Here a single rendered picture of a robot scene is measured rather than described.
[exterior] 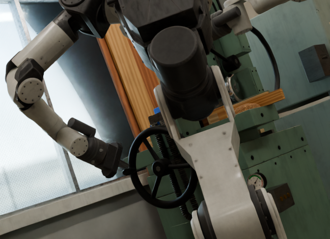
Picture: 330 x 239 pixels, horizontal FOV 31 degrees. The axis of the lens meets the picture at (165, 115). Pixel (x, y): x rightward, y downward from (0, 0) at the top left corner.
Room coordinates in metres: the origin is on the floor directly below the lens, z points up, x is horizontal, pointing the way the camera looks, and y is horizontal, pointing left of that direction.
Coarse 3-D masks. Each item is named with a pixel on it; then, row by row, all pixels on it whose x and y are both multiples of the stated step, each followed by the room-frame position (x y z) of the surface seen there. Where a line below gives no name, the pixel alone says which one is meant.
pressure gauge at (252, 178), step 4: (248, 176) 1.98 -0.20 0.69; (252, 176) 1.97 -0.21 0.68; (256, 176) 1.97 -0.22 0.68; (260, 176) 1.96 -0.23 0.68; (264, 176) 1.98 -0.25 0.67; (248, 180) 1.99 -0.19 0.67; (252, 180) 1.98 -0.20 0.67; (260, 180) 1.96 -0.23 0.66; (264, 180) 1.96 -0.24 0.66; (248, 184) 1.99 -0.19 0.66; (256, 184) 1.97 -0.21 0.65; (260, 184) 1.96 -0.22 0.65; (264, 184) 1.96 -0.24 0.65; (256, 188) 1.98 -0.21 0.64
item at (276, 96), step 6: (276, 90) 2.10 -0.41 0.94; (264, 96) 2.13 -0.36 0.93; (270, 96) 2.12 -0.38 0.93; (276, 96) 2.11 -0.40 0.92; (282, 96) 2.10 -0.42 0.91; (246, 102) 2.18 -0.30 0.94; (252, 102) 2.16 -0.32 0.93; (258, 102) 2.15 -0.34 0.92; (264, 102) 2.14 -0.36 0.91; (270, 102) 2.12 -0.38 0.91; (234, 108) 2.21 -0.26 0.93
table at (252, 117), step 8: (272, 104) 2.16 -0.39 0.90; (248, 112) 2.01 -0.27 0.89; (256, 112) 2.04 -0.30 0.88; (264, 112) 2.09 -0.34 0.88; (272, 112) 2.14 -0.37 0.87; (224, 120) 2.06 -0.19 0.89; (240, 120) 2.03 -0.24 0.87; (248, 120) 2.01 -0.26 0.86; (256, 120) 2.02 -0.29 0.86; (264, 120) 2.07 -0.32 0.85; (272, 120) 2.12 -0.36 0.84; (200, 128) 2.12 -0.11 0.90; (208, 128) 2.10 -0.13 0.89; (240, 128) 2.03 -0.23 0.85; (248, 128) 2.06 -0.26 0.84; (144, 152) 2.28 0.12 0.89; (160, 152) 2.12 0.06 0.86; (168, 152) 2.10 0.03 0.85; (136, 160) 2.31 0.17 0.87; (144, 160) 2.29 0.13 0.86; (152, 160) 2.26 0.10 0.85
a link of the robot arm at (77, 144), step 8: (72, 120) 1.83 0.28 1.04; (64, 128) 1.86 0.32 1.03; (72, 128) 1.84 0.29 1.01; (80, 128) 1.85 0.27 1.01; (88, 128) 1.87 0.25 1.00; (56, 136) 1.86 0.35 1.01; (64, 136) 1.83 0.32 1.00; (72, 136) 1.81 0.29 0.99; (80, 136) 1.81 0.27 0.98; (88, 136) 1.88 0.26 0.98; (64, 144) 1.82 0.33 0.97; (72, 144) 1.80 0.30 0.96; (80, 144) 1.81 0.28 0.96; (88, 144) 1.87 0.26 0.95; (96, 144) 1.89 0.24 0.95; (72, 152) 1.81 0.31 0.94; (80, 152) 1.83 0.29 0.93; (88, 152) 1.87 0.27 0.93
